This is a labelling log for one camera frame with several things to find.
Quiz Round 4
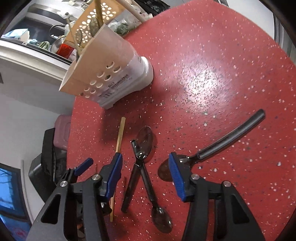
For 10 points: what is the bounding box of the red basket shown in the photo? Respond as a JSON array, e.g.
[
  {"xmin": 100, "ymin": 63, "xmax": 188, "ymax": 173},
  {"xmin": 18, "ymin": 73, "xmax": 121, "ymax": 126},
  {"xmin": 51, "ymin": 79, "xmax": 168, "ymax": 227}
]
[{"xmin": 57, "ymin": 44, "xmax": 74, "ymax": 59}]

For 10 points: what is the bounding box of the dark spoon black handle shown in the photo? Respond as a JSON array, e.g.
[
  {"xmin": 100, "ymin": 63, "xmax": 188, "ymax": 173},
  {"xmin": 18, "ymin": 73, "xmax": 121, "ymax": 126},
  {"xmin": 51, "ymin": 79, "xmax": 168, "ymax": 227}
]
[{"xmin": 157, "ymin": 108, "xmax": 266, "ymax": 182}]

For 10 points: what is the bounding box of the kitchen faucet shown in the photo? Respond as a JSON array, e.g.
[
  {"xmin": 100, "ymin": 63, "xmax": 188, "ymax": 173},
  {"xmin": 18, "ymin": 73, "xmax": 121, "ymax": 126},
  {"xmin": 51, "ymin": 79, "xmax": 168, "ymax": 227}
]
[{"xmin": 49, "ymin": 24, "xmax": 66, "ymax": 40}]

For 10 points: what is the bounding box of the pink stool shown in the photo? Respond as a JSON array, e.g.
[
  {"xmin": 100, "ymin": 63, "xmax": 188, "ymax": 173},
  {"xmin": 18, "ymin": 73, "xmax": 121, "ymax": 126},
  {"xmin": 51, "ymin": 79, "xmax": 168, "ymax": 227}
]
[{"xmin": 53, "ymin": 114, "xmax": 71, "ymax": 150}]

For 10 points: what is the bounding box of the beige utensil holder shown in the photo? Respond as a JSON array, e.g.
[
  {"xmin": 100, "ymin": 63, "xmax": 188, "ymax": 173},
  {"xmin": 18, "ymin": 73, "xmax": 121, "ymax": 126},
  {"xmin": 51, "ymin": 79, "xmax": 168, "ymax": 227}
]
[{"xmin": 59, "ymin": 25, "xmax": 154, "ymax": 109}]

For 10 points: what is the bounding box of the bamboo chopstick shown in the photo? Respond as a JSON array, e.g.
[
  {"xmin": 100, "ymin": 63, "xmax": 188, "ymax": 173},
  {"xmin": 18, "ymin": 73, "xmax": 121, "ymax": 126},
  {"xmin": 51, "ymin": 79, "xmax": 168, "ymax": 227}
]
[{"xmin": 110, "ymin": 117, "xmax": 126, "ymax": 222}]

